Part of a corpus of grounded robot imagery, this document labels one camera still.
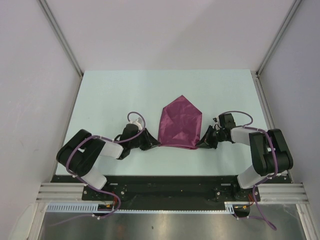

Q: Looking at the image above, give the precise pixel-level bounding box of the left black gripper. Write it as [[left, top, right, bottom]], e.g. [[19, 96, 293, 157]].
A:
[[129, 128, 161, 151]]

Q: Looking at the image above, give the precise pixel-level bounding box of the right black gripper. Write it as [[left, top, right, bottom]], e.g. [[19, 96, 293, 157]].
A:
[[195, 124, 224, 149]]

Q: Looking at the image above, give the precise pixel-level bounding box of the purple cloth napkin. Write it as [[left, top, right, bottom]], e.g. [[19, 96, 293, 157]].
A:
[[158, 95, 203, 150]]

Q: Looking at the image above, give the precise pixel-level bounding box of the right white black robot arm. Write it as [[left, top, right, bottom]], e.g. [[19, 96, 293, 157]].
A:
[[196, 111, 294, 202]]

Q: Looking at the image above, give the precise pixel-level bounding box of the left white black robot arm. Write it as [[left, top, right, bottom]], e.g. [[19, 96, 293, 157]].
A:
[[56, 122, 161, 200]]

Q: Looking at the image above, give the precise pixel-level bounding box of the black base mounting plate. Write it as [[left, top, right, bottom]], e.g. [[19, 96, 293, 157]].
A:
[[51, 174, 263, 211]]

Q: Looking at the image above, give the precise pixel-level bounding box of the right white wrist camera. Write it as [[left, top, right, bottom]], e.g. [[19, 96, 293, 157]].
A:
[[212, 116, 221, 130]]

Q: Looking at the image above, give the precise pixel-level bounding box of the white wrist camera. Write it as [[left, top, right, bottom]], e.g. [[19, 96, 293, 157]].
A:
[[212, 116, 221, 130], [130, 117, 143, 131]]

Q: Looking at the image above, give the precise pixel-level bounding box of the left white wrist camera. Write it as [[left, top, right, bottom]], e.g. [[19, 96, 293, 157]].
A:
[[130, 117, 143, 131]]

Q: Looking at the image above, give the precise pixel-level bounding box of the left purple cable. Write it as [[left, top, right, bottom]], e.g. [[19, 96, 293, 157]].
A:
[[47, 111, 147, 227]]

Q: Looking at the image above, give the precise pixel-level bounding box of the aluminium rail frame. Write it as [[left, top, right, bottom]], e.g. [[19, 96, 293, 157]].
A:
[[36, 183, 309, 204]]

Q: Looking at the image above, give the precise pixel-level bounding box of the light blue cable duct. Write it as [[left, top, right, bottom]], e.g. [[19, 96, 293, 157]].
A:
[[46, 201, 251, 214]]

